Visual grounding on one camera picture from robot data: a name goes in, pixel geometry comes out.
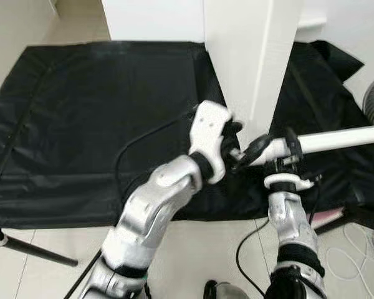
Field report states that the black table cloth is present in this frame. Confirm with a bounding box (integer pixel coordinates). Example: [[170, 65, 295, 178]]
[[0, 40, 374, 228]]

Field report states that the grey right robot foot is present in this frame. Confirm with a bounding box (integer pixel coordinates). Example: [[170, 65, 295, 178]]
[[203, 280, 250, 299]]

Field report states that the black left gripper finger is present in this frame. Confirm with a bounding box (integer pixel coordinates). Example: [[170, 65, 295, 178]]
[[236, 134, 272, 170]]

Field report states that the white power cable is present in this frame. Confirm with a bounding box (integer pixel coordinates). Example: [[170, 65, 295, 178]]
[[327, 221, 374, 293]]

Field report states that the white plastic table top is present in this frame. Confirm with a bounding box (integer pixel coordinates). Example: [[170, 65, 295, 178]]
[[203, 0, 304, 166]]

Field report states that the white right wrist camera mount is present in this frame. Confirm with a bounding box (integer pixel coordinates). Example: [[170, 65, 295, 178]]
[[264, 173, 314, 194]]

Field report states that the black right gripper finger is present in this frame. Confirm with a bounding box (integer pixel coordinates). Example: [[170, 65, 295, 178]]
[[285, 128, 303, 159]]

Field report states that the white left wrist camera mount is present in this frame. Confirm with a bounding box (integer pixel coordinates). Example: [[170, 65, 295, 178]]
[[188, 101, 233, 184]]

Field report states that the white tapered table leg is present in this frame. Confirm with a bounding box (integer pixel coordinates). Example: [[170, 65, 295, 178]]
[[262, 125, 374, 166], [296, 17, 328, 30]]

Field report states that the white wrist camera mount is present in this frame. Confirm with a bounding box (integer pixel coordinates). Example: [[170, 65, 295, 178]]
[[264, 173, 314, 194], [188, 101, 233, 184]]

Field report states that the pink soft item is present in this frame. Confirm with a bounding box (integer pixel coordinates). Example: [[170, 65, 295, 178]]
[[312, 209, 343, 228]]

